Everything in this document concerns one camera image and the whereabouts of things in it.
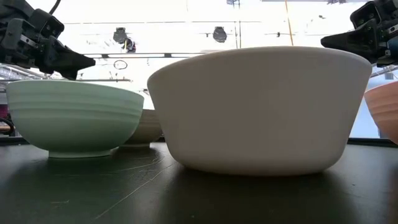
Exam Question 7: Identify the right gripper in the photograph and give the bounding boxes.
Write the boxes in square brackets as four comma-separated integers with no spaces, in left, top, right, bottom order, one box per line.
[320,0,398,68]

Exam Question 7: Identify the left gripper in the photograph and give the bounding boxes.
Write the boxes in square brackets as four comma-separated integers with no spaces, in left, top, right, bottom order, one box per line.
[0,17,96,81]

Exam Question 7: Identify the green ridged bowl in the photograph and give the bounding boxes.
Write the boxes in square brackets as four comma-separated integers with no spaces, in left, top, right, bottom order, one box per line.
[6,80,145,159]

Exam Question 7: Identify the orange ridged bowl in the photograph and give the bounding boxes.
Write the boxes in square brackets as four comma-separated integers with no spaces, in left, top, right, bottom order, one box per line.
[363,80,398,144]

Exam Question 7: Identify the brown ridged bowl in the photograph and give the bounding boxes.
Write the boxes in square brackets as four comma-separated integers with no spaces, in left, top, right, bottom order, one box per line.
[119,108,163,147]

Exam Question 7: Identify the large beige bowl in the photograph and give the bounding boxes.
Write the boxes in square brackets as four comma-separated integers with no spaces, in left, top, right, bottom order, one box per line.
[147,45,373,177]

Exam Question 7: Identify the dark round hanging lamp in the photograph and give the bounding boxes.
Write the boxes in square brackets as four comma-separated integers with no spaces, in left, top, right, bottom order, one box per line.
[113,27,128,44]
[213,26,228,44]

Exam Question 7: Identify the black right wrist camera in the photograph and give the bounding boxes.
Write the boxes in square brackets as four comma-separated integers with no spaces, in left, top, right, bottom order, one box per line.
[350,1,384,29]

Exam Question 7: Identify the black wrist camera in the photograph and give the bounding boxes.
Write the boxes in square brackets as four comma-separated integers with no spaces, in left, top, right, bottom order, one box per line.
[350,1,384,29]
[29,8,65,40]

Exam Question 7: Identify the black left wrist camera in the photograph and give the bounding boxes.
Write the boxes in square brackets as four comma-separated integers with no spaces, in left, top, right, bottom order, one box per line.
[29,8,65,40]

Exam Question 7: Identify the yellow cable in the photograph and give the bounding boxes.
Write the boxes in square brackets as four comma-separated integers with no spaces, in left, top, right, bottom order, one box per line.
[284,0,295,47]

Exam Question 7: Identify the black aluminium table frame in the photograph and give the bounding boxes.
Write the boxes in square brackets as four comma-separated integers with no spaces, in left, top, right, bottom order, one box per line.
[0,136,398,148]

